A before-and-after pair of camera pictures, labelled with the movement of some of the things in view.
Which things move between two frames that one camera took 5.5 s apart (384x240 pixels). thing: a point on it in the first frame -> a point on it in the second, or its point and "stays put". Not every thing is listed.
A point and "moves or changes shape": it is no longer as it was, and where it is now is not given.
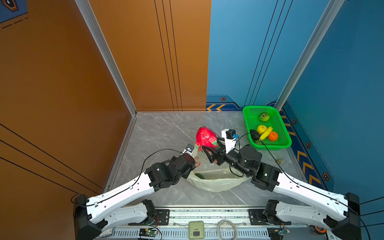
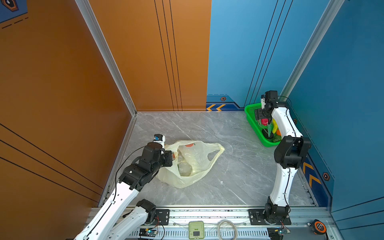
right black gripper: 218,153 -> 259,114
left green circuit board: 148,232 stays put
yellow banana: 266,134 -> 275,126
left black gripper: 193,154 -> 168,158
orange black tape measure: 317,230 stays put
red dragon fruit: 205,137 -> 264,121
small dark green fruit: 258,142 -> 277,138
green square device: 196,229 stays put
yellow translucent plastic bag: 211,176 moves or changes shape
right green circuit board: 275,233 stays put
